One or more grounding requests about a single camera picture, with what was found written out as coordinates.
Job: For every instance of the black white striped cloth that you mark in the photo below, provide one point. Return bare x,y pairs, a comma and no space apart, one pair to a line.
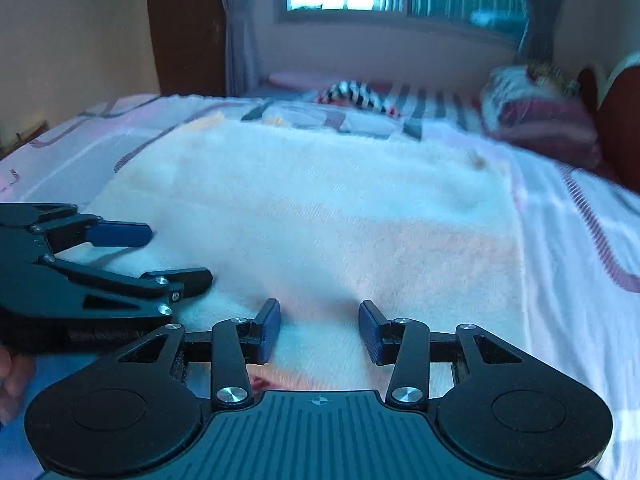
357,96

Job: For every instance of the pastel patterned bed sheet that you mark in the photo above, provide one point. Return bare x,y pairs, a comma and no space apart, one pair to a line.
575,260

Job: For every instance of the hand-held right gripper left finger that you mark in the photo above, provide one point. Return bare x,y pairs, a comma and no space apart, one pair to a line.
270,325

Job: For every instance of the striped bed sheet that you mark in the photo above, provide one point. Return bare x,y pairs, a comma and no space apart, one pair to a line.
440,105

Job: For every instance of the striped red pillow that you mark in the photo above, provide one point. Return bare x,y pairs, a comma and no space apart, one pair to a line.
540,120

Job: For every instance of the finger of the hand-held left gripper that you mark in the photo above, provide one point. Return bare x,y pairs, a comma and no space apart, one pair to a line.
195,280
122,235

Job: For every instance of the person's left hand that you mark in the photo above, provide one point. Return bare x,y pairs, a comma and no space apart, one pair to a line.
12,380

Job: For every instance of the white knit sweater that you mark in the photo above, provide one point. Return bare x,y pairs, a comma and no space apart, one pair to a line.
325,220

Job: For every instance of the patterned cloth bundle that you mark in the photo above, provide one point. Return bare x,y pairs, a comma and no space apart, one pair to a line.
552,77

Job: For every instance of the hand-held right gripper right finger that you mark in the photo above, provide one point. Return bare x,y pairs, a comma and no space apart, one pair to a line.
370,330

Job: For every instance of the grey window curtain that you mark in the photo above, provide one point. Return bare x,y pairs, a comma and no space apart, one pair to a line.
540,10
242,25

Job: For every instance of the dark brown wardrobe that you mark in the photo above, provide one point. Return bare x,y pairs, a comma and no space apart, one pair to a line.
185,25

